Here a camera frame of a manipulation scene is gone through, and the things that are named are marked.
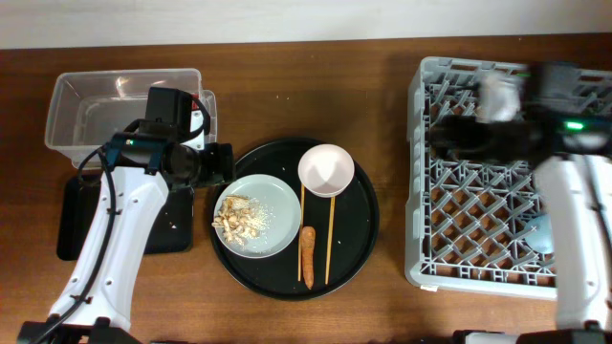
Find grey round plate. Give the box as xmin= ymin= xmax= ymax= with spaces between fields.
xmin=212 ymin=174 xmax=300 ymax=259

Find pink bowl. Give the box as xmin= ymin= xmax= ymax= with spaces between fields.
xmin=297 ymin=143 xmax=356 ymax=198

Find light blue cup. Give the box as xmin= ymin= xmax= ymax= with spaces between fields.
xmin=525 ymin=214 xmax=554 ymax=255

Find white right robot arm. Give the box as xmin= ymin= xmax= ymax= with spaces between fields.
xmin=429 ymin=62 xmax=611 ymax=343

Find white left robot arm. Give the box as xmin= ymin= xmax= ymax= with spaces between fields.
xmin=17 ymin=119 xmax=236 ymax=343

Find grey dishwasher rack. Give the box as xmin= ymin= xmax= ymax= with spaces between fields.
xmin=404 ymin=55 xmax=612 ymax=302

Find peanut shells and rice scraps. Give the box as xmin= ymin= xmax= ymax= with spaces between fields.
xmin=211 ymin=194 xmax=269 ymax=247

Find black rectangular tray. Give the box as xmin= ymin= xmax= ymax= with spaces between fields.
xmin=56 ymin=177 xmax=194 ymax=261

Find orange carrot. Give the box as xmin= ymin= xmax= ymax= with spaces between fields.
xmin=300 ymin=226 xmax=316 ymax=290

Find round black tray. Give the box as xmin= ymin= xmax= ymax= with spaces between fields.
xmin=209 ymin=138 xmax=380 ymax=301

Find clear plastic bin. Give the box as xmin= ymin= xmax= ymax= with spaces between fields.
xmin=45 ymin=68 xmax=218 ymax=167

